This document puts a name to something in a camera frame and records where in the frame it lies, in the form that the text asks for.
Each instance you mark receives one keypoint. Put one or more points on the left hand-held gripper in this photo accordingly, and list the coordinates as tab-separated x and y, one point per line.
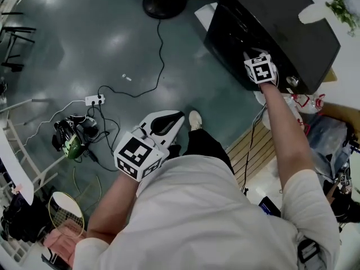
137	156

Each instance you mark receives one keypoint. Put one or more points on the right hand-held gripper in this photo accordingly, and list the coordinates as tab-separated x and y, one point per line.
261	70

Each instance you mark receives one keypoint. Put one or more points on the person's left forearm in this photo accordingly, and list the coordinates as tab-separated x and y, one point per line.
112	207

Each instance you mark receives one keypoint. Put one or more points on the person's right forearm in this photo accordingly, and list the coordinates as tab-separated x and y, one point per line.
287	139

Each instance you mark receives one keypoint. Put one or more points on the person's white shoe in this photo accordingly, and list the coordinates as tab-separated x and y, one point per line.
195	119

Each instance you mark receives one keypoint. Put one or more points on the person's black trousers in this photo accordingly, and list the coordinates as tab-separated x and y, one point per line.
202	145

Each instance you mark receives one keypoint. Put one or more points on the small white floor scrap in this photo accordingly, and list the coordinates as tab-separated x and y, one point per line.
127	77

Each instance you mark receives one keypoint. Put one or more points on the small brown cardboard sheet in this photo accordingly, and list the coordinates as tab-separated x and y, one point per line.
331	74

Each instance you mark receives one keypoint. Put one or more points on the white power strip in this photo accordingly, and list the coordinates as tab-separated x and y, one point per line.
95	100

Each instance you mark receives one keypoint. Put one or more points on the white vase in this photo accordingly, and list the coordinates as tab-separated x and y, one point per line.
313	13

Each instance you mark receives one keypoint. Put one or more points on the white paper sheet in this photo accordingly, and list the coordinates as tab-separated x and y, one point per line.
205	15

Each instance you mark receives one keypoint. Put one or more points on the wooden slat platform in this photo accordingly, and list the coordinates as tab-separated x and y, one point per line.
253	156

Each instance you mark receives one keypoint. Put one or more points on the large brown cardboard sheet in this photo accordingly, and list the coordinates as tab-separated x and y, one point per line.
340	114

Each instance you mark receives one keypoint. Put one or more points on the black green helmet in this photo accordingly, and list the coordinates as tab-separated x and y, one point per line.
71	139

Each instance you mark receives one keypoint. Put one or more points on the clear plastic bag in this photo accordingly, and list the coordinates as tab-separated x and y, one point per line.
329	145

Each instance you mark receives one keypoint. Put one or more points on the green plant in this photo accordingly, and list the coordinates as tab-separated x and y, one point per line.
343	7

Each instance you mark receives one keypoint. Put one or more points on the person's white shirt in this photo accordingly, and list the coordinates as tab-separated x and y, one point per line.
202	221

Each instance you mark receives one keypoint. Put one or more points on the black floor fan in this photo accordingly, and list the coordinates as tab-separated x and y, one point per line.
164	3

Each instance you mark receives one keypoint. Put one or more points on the black flat device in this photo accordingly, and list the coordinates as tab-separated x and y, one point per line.
269	206

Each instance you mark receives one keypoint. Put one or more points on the pink cloth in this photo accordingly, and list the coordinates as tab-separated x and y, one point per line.
62	240

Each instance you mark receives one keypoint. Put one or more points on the white table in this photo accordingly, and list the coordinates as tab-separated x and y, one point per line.
14	167

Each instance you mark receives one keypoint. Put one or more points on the black bag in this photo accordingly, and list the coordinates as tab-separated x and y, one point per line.
22	221

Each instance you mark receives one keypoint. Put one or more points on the black metal chair frame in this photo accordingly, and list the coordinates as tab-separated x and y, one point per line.
17	35

